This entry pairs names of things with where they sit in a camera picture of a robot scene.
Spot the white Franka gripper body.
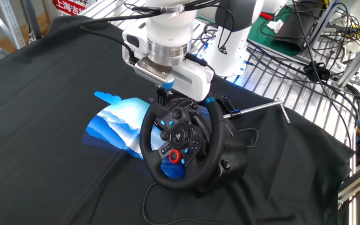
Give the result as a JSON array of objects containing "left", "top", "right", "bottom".
[{"left": 122, "top": 26, "right": 216, "bottom": 103}]

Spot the black racing steering wheel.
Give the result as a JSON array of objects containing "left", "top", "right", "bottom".
[{"left": 139, "top": 97, "right": 226, "bottom": 191}]

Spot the black Logitech wheel base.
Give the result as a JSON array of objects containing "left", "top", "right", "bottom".
[{"left": 195, "top": 102, "right": 250, "bottom": 198}]

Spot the black metal C-clamp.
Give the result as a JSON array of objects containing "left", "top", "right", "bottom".
[{"left": 214, "top": 94, "right": 292, "bottom": 125}]

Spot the green mat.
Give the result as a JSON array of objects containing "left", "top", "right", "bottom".
[{"left": 246, "top": 7, "right": 303, "bottom": 58}]

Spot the crumpled white paper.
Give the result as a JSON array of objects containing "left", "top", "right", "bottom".
[{"left": 266, "top": 19, "right": 285, "bottom": 34}]

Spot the black rolled mat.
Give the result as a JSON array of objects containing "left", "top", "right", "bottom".
[{"left": 271, "top": 4, "right": 325, "bottom": 54}]

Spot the black cloth with blue print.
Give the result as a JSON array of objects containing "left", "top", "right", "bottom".
[{"left": 0, "top": 15, "right": 356, "bottom": 225}]

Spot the red and white sign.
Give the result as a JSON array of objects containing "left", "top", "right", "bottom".
[{"left": 52, "top": 0, "right": 89, "bottom": 16}]

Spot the dark metal pole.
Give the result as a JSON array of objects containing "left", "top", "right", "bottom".
[{"left": 21, "top": 0, "right": 43, "bottom": 41}]

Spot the aluminium extrusion beam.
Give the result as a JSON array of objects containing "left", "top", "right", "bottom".
[{"left": 337, "top": 161, "right": 360, "bottom": 204}]

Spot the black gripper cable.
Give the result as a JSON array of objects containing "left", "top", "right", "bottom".
[{"left": 184, "top": 52, "right": 217, "bottom": 79}]

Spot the silver depth camera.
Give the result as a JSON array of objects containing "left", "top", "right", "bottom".
[{"left": 133, "top": 56, "right": 176, "bottom": 91}]

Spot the black camera cable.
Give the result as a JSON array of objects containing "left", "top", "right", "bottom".
[{"left": 79, "top": 24, "right": 139, "bottom": 66}]

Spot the thin black cable loop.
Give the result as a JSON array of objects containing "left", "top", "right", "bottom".
[{"left": 237, "top": 127, "right": 259, "bottom": 149}]

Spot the long thin black cable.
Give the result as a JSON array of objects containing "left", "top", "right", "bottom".
[{"left": 141, "top": 182, "right": 231, "bottom": 225}]

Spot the black cable knot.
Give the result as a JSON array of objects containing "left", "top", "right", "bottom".
[{"left": 302, "top": 60, "right": 331, "bottom": 83}]

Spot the grey metal post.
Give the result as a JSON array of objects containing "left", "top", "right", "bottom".
[{"left": 306, "top": 0, "right": 341, "bottom": 48}]

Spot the perforated steel post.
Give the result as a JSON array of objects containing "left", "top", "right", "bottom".
[{"left": 0, "top": 0, "right": 27, "bottom": 50}]

